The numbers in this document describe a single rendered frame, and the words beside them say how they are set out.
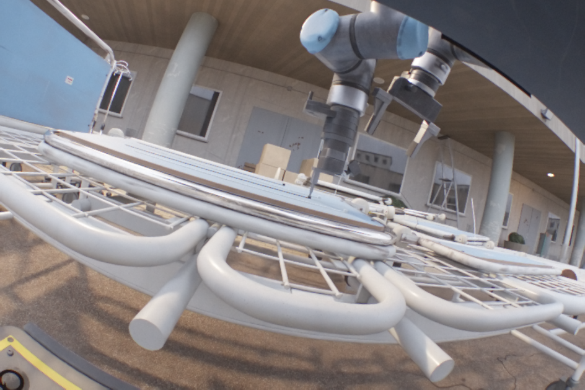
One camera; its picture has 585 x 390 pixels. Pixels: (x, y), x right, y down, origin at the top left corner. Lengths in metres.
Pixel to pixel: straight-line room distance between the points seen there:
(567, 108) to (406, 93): 0.48
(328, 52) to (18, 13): 0.87
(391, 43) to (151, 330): 0.46
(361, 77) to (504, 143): 6.91
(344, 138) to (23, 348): 0.63
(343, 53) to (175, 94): 4.42
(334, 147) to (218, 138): 6.13
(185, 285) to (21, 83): 0.85
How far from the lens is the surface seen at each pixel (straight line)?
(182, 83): 4.86
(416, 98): 0.62
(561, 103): 0.15
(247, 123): 6.59
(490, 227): 6.98
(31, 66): 0.98
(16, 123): 0.99
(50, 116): 1.08
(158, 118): 4.74
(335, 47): 0.48
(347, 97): 0.55
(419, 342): 0.27
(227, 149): 6.54
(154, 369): 0.80
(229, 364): 0.87
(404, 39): 0.43
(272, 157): 3.97
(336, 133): 0.54
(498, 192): 7.07
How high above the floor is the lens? 0.58
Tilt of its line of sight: 3 degrees up
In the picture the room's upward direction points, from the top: 16 degrees clockwise
